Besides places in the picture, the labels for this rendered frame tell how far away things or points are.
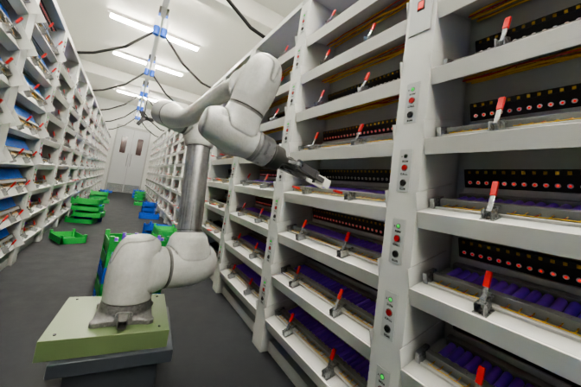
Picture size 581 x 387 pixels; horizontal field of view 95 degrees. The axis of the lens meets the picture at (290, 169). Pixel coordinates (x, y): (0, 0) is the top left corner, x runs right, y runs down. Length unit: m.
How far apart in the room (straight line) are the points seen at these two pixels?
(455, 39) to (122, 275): 1.30
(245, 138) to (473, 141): 0.55
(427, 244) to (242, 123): 0.60
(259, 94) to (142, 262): 0.70
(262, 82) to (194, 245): 0.71
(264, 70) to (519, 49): 0.58
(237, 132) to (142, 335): 0.72
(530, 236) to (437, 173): 0.28
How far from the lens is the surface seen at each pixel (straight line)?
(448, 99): 0.95
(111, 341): 1.09
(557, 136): 0.72
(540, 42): 0.80
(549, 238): 0.70
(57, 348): 1.10
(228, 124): 0.69
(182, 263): 1.15
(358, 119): 1.30
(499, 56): 0.82
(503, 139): 0.74
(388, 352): 0.90
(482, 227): 0.73
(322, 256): 1.06
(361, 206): 0.92
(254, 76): 0.73
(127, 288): 1.10
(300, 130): 1.38
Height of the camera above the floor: 0.75
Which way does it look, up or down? 5 degrees up
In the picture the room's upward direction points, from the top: 8 degrees clockwise
